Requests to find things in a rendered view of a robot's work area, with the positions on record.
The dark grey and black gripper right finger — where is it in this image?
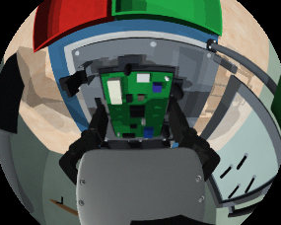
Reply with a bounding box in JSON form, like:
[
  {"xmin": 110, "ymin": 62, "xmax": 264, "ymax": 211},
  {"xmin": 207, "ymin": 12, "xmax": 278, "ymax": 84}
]
[{"xmin": 169, "ymin": 103, "xmax": 221, "ymax": 182}]

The green bin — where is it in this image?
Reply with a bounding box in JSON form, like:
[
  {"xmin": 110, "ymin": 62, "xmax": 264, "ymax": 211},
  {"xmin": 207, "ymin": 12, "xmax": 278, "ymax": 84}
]
[{"xmin": 111, "ymin": 0, "xmax": 223, "ymax": 36}]

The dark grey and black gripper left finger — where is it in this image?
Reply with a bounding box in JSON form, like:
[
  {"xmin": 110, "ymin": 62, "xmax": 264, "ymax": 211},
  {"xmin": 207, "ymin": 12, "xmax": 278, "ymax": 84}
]
[{"xmin": 59, "ymin": 104, "xmax": 108, "ymax": 186}]

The red open-top bin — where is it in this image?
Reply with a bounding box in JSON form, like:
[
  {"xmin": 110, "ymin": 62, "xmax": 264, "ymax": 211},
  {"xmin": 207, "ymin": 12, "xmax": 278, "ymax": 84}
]
[{"xmin": 33, "ymin": 0, "xmax": 114, "ymax": 53}]

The green circuit board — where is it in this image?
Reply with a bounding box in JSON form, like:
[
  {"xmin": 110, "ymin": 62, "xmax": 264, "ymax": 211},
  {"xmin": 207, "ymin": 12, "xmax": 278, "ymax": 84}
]
[{"xmin": 101, "ymin": 71, "xmax": 173, "ymax": 138}]

